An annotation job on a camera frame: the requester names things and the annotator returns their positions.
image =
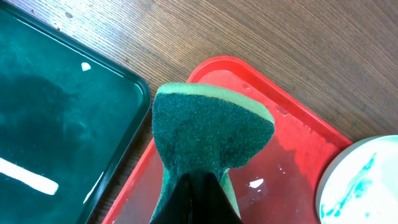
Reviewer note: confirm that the dark green water tray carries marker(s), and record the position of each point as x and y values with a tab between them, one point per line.
68	115

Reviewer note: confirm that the white plate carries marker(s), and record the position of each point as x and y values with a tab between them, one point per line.
360	184

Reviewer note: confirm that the green scrubbing sponge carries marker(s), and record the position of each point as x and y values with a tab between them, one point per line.
201	128

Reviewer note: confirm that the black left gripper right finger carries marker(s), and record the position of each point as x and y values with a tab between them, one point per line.
212	205

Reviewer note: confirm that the red plastic tray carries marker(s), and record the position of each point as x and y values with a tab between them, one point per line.
278	184

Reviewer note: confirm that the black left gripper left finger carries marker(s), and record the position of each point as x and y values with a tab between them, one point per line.
179	207

